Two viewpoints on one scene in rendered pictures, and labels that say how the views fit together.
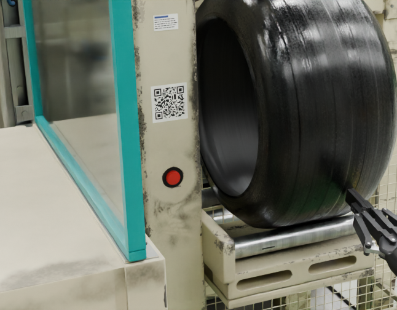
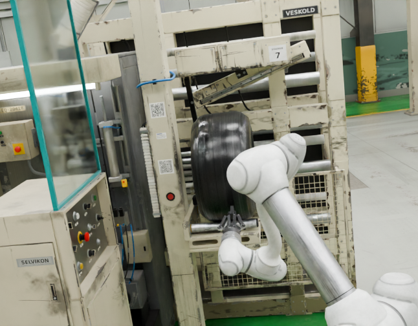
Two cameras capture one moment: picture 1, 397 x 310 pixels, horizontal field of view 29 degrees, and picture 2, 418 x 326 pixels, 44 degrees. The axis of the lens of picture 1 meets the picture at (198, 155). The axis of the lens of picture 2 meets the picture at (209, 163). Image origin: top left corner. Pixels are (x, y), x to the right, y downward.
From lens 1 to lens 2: 1.51 m
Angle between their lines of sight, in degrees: 27
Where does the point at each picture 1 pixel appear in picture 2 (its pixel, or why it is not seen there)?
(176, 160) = (171, 189)
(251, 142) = not seen: hidden behind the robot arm
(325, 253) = not seen: hidden behind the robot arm
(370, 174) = (238, 200)
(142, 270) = (57, 213)
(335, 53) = (217, 149)
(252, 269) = (198, 237)
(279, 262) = (212, 235)
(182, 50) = (169, 146)
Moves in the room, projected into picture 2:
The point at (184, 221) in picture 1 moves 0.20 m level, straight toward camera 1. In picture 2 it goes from (177, 215) to (158, 229)
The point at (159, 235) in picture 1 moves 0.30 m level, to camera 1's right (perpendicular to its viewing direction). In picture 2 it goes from (167, 220) to (219, 222)
